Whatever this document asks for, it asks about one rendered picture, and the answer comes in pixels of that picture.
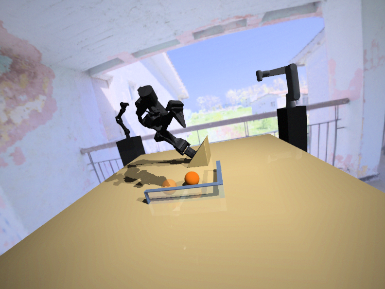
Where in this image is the clear l-shaped low wall with blue edges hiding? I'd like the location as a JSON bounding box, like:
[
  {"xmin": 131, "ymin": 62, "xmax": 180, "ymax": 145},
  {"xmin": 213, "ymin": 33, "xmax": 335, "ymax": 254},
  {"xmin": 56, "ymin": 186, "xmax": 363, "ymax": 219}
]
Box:
[{"xmin": 145, "ymin": 185, "xmax": 225, "ymax": 204}]

